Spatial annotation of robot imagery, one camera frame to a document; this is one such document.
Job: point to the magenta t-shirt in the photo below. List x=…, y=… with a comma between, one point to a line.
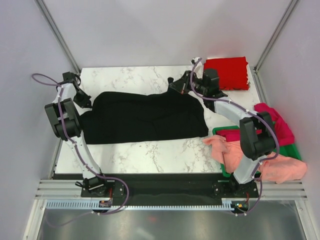
x=283, y=132

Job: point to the salmon pink t-shirt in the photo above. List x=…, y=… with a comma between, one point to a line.
x=279, y=170

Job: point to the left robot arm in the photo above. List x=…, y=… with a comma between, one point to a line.
x=65, y=123

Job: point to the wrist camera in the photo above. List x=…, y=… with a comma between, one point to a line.
x=197, y=65
x=70, y=77

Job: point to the black t-shirt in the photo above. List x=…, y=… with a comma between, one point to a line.
x=119, y=117

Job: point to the folded red t-shirt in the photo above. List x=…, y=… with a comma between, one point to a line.
x=227, y=73

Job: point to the white slotted cable duct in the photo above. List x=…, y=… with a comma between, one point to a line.
x=103, y=204

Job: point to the aluminium frame post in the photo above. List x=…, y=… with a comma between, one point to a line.
x=276, y=34
x=57, y=34

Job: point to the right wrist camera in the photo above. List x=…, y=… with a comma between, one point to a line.
x=197, y=65

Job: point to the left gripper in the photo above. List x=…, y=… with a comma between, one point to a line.
x=86, y=103

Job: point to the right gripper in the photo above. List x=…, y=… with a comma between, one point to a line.
x=182, y=85

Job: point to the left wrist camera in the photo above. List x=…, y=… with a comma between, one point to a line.
x=70, y=77

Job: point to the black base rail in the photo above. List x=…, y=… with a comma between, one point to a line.
x=176, y=188

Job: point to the right aluminium frame post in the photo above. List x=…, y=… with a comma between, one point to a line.
x=276, y=34

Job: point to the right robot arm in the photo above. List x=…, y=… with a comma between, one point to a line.
x=257, y=133

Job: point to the green plastic bin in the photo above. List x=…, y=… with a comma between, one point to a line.
x=287, y=150

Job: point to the left aluminium frame post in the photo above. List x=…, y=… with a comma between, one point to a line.
x=57, y=34

